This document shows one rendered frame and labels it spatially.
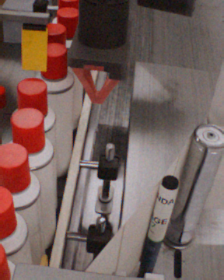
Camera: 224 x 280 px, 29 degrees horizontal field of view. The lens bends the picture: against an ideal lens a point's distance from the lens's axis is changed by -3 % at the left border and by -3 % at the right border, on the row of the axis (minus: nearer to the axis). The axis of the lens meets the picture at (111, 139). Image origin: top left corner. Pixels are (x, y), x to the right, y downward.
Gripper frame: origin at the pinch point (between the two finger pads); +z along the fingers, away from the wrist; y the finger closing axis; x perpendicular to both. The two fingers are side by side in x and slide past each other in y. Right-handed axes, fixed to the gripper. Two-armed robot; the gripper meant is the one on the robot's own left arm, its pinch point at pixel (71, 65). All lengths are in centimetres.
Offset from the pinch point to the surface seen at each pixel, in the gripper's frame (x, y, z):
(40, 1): 11.4, -9.1, -13.2
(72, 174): -17.1, 3.6, 15.6
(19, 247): -40.8, 1.6, 18.1
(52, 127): -27.9, 1.8, 8.6
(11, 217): -42.1, 1.0, 15.1
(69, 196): -20.2, 3.8, 18.0
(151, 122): -1.6, 14.7, 8.2
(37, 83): -29.7, -0.1, 3.9
